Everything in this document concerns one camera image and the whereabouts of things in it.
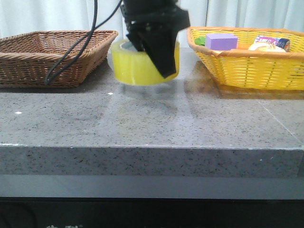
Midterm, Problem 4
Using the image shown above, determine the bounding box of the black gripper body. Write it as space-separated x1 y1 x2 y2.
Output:
120 0 190 34

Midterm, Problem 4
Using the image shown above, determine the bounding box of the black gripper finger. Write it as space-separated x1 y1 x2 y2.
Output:
127 28 145 51
138 29 177 78

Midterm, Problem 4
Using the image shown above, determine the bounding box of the yellow packing tape roll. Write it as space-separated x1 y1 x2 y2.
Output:
111 39 180 86

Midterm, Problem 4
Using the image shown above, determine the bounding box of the green toy leaf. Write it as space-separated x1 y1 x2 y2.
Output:
194 36 206 46

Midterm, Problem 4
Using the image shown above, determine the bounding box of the purple foam block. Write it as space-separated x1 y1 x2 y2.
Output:
205 33 238 50

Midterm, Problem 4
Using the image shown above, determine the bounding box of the yellow wicker basket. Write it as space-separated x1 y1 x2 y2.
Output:
187 27 304 90

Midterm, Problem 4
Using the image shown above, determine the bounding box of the orange toy carrot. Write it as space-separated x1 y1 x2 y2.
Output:
237 43 251 50

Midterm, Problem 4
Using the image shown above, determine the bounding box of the cream bread roll toy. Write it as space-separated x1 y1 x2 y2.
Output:
248 42 286 53

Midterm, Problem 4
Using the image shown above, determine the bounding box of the brown wicker basket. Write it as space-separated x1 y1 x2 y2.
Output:
0 30 118 88

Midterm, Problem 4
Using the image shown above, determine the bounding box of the colourful snack packet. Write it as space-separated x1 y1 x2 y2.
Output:
254 35 290 52

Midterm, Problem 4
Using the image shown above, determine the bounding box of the black cable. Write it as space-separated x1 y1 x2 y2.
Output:
44 0 124 86

